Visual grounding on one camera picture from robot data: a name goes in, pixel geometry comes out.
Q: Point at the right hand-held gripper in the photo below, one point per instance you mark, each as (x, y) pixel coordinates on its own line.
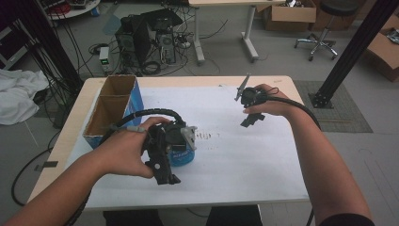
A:
(252, 95)

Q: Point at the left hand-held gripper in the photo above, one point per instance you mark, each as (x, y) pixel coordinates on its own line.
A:
(174, 136)

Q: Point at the blue can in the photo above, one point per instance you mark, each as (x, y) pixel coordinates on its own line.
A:
(185, 159)

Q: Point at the person's right hand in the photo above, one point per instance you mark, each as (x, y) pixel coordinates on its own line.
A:
(276, 108)

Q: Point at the person's left hand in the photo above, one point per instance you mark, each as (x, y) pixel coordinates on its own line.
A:
(125, 153)

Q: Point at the cardboard box with blue sides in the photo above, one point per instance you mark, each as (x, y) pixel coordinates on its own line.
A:
(109, 109)

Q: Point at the grey computer tower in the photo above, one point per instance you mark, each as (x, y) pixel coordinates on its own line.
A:
(166, 47)

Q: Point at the open cardboard box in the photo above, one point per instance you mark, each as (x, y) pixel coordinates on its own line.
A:
(293, 14)

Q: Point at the black office stool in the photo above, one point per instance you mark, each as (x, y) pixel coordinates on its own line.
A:
(323, 37)

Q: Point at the grey floor mat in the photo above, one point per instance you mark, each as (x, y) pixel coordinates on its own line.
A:
(348, 116)

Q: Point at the person's legs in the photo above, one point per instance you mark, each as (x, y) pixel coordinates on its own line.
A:
(232, 216)

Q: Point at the black computer tower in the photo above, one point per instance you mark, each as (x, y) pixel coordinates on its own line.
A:
(135, 40)

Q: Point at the white power supply unit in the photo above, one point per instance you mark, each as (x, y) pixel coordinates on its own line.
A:
(104, 58)

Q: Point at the black monitor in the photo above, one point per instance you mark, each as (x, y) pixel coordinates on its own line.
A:
(161, 19)

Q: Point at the black tape piece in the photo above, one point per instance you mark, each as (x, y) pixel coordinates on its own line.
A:
(50, 164)

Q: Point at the large cardboard box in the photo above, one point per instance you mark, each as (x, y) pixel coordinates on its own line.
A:
(384, 50)

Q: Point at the black sleeve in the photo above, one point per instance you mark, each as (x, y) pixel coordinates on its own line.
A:
(348, 220)

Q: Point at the round white table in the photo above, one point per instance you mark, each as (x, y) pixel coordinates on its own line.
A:
(78, 11)

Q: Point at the white cloth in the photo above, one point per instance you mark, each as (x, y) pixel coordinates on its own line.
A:
(19, 94)

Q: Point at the white desk frame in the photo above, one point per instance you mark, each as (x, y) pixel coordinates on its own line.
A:
(198, 40)

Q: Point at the black aluminium post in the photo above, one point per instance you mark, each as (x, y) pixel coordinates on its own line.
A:
(354, 47)

